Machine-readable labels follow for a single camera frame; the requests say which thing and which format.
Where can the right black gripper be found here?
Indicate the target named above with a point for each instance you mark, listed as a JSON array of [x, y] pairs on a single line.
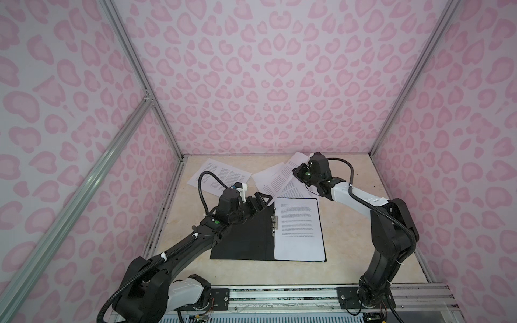
[[299, 175]]

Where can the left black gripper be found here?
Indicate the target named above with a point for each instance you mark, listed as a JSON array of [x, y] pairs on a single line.
[[253, 207]]

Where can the printed paper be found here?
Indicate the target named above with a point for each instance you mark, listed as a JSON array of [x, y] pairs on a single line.
[[226, 173], [293, 187], [300, 235], [274, 181]]

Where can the black file folder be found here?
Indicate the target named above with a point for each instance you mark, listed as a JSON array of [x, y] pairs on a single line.
[[251, 241]]

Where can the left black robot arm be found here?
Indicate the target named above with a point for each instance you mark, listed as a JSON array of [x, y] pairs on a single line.
[[149, 288]]

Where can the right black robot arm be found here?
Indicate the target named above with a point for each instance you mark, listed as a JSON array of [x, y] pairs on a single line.
[[393, 231]]

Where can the metal folder clip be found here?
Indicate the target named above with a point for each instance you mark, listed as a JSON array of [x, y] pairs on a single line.
[[274, 222]]

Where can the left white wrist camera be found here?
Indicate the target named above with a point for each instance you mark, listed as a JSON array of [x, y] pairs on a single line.
[[241, 188]]

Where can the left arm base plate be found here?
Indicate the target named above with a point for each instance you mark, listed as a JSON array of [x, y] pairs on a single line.
[[217, 300]]

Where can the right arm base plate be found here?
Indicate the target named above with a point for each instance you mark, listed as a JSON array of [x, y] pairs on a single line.
[[356, 299]]

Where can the left corner aluminium post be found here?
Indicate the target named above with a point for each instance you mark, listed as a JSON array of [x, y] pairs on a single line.
[[113, 16]]

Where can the corner aluminium post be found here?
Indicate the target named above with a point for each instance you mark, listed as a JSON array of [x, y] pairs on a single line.
[[444, 21], [113, 16]]

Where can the diagonal aluminium frame bar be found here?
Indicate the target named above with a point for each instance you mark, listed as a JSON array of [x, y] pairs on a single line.
[[26, 278]]

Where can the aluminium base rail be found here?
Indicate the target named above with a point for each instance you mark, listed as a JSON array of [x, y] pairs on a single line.
[[416, 302]]

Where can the right corner aluminium post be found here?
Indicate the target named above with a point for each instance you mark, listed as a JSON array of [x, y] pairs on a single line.
[[444, 21]]

